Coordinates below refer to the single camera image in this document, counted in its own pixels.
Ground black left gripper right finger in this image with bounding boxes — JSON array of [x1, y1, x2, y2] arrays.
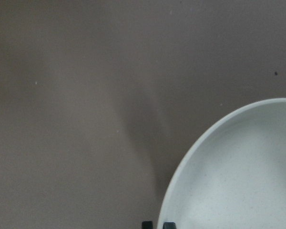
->
[[163, 222, 176, 229]]

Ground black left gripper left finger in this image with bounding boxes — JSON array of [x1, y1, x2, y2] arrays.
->
[[141, 221, 153, 229]]

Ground cream round plate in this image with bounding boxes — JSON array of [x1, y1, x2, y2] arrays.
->
[[157, 98, 286, 229]]

